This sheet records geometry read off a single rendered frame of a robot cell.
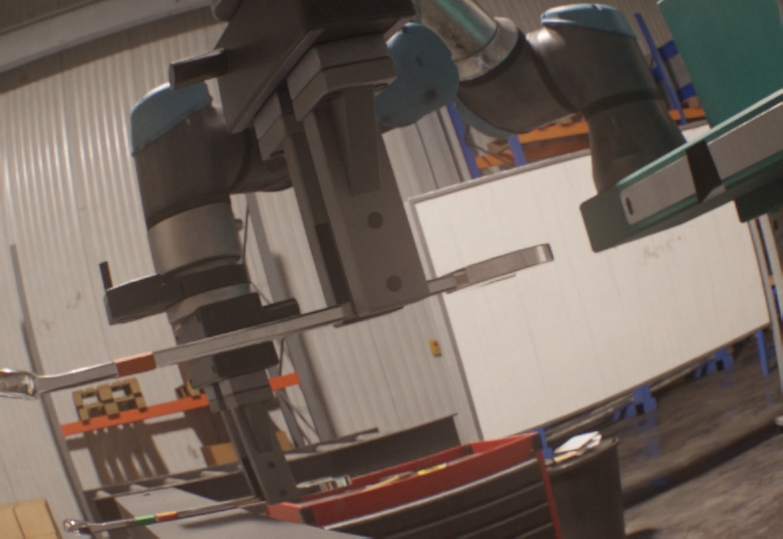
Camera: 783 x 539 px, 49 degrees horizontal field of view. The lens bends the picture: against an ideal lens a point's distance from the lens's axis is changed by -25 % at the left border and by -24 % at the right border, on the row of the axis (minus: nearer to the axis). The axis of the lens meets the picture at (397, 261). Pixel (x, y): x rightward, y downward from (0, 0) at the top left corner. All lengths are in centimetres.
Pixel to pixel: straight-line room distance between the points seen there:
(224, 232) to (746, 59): 61
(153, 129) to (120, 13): 1034
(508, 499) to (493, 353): 230
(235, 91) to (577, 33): 76
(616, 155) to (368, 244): 76
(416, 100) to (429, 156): 1102
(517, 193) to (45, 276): 663
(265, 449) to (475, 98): 62
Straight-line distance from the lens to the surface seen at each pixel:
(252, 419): 74
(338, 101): 41
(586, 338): 516
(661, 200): 105
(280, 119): 45
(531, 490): 293
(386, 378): 1135
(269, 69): 43
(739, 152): 90
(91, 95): 1135
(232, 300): 73
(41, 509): 853
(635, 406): 999
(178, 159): 77
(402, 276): 42
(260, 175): 84
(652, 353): 522
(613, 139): 116
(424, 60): 76
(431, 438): 615
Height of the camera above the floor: 124
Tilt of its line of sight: 5 degrees up
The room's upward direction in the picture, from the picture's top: 17 degrees counter-clockwise
